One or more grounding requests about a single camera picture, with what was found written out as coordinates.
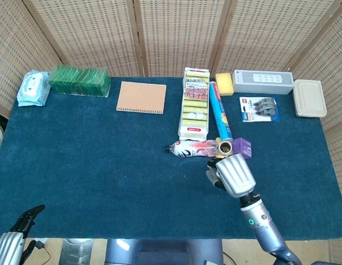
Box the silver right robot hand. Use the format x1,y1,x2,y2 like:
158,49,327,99
206,154,256,199

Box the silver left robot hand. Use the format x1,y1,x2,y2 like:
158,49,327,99
0,204,46,265

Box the white paper roll cardboard core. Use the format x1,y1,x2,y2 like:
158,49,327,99
218,139,234,157

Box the purple packet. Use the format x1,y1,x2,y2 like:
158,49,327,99
231,137,254,160

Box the pink white drink bottle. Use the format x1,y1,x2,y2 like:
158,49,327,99
165,139,220,158

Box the shiny metal floor plate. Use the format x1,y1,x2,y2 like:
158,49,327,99
59,238,93,265

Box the correction tape blister pack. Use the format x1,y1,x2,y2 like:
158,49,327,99
239,96,281,123

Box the yellow sponge multipack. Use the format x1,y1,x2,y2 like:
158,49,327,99
178,67,211,141

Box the yellow sponge block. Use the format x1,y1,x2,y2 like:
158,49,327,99
215,72,235,97

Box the white power strip box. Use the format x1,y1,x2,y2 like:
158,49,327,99
231,69,295,95

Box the grey-blue robot torso base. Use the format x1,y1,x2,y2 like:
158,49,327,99
105,238,224,265

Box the beige lidded food container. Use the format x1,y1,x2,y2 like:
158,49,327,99
293,79,328,118

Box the kraft spiral notebook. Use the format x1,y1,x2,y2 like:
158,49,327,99
116,81,167,114

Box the dark blue table cloth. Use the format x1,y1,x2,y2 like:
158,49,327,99
0,76,342,240

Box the woven wooden folding screen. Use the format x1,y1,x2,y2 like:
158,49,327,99
0,0,342,194

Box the light blue wet wipes pack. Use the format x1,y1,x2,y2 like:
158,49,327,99
17,69,52,108

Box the clear box green tea bags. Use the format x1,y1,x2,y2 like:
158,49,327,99
48,65,112,98

